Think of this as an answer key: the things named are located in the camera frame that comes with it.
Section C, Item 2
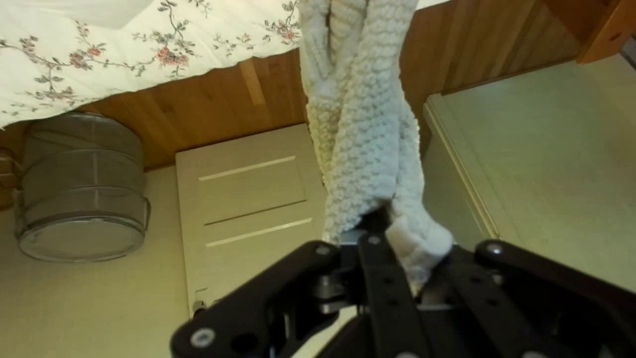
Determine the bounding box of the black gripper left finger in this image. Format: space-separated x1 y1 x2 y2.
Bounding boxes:
170 210 426 358

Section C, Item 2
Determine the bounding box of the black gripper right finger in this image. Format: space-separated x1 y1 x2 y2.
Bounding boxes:
416 238 636 358

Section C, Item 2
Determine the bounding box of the floral print bed sheet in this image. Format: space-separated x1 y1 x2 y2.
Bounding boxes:
0 0 454 131

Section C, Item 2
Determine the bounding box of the grey mesh laundry hamper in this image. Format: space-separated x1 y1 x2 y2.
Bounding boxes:
13 109 154 264

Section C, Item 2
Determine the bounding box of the cream waffle weave towel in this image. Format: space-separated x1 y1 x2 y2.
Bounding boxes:
295 0 456 294

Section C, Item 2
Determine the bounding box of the white panel door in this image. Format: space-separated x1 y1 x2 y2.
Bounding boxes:
174 121 335 320

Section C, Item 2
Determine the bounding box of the brown wooden bed footboard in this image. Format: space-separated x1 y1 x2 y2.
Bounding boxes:
544 0 636 65

